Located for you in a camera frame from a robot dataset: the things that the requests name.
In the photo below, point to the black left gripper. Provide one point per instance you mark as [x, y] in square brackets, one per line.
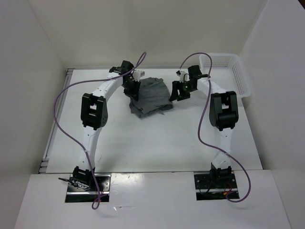
[134, 93]

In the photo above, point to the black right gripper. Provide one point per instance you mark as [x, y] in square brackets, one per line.
[176, 85]

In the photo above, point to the grey shorts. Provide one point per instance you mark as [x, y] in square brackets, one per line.
[154, 97]

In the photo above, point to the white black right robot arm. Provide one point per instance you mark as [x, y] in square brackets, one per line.
[223, 116]

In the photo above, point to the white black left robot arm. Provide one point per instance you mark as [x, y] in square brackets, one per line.
[94, 116]

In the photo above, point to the white plastic basket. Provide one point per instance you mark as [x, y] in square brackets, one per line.
[227, 71]

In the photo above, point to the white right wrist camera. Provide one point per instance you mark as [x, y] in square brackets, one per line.
[183, 76]

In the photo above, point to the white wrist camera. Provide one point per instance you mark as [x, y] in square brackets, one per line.
[137, 75]
[183, 76]

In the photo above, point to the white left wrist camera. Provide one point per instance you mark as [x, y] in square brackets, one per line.
[137, 75]

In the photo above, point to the aluminium table frame rail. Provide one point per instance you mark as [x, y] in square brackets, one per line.
[55, 112]

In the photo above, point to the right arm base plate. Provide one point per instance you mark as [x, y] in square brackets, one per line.
[208, 190]

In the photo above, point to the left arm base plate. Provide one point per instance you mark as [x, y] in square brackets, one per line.
[79, 193]

